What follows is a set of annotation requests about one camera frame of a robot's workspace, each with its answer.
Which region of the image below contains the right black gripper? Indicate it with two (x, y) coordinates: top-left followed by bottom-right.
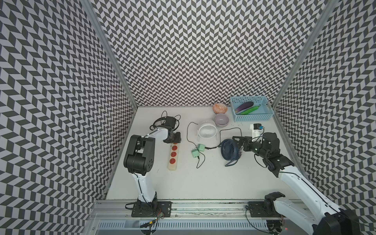
(232, 136), (268, 159)

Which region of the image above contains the green plug of blue fan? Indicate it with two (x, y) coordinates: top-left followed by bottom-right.
(197, 144), (205, 152)

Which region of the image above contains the green plug of white fan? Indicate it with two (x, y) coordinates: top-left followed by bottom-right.
(192, 149), (200, 158)

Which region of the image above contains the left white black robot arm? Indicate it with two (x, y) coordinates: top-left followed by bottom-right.
(123, 115), (181, 210)

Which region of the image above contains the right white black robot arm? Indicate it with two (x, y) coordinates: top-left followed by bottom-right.
(232, 132), (360, 235)

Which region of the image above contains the navy blue desk fan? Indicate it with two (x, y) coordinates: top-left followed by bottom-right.
(220, 139), (242, 167)

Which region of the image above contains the beige red power strip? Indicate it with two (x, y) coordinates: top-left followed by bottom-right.
(167, 143), (180, 171)

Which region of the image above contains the white desk fan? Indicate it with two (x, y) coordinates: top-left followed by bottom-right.
(197, 119), (218, 140)

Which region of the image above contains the lilac bowl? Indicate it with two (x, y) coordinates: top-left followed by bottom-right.
(213, 113), (230, 128)

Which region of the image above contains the green toy cucumber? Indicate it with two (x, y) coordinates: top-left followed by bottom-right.
(239, 106), (259, 115)

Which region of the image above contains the light blue plastic basket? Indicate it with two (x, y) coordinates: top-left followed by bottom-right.
(230, 96), (274, 122)

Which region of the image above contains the purple toy eggplant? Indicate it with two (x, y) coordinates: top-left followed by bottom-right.
(235, 101), (254, 114)

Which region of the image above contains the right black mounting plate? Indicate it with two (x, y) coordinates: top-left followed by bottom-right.
(247, 201), (286, 218)

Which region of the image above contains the black mounting plate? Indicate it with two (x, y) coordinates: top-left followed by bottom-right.
(247, 201), (286, 218)
(131, 201), (172, 217)

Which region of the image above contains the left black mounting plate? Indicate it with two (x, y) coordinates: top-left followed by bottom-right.
(131, 201), (172, 217)

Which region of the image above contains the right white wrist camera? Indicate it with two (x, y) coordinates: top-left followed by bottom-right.
(250, 123), (264, 142)

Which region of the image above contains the black power strip cable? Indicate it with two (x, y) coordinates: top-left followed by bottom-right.
(149, 111), (181, 131)

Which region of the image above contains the black cable of white fan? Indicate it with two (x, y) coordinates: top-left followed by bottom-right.
(186, 121), (206, 169)

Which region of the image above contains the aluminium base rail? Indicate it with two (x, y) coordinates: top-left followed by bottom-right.
(82, 199), (308, 235)

